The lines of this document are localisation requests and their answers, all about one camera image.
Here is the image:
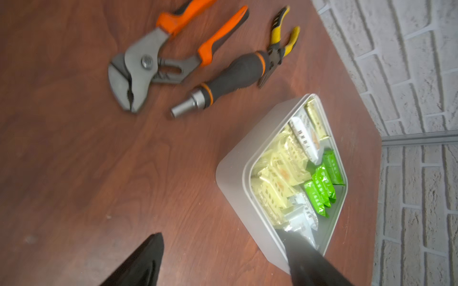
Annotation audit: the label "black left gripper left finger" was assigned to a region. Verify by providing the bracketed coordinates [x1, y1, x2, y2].
[101, 232, 165, 286]

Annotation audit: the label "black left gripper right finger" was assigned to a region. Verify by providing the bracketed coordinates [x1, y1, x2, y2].
[278, 230, 352, 286]

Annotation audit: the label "green cookie packet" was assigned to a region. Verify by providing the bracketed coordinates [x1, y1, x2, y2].
[323, 150, 345, 185]
[304, 181, 328, 218]
[312, 165, 337, 208]

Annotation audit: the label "grey storage box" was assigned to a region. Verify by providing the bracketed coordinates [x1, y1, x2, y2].
[215, 94, 333, 273]

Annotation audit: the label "white cookie packet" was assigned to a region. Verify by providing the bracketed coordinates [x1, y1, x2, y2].
[289, 116, 324, 165]
[283, 193, 318, 249]

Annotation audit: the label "pale yellow cookie packet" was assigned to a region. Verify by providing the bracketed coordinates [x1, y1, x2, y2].
[305, 100, 328, 140]
[270, 124, 312, 187]
[250, 167, 298, 225]

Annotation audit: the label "aluminium frame post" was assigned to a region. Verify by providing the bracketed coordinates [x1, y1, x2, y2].
[382, 130, 458, 147]

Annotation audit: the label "orange handled groove pliers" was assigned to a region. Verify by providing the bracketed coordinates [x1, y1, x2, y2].
[108, 0, 249, 113]

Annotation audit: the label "yellow handled small pliers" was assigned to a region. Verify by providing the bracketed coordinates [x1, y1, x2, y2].
[258, 5, 301, 88]

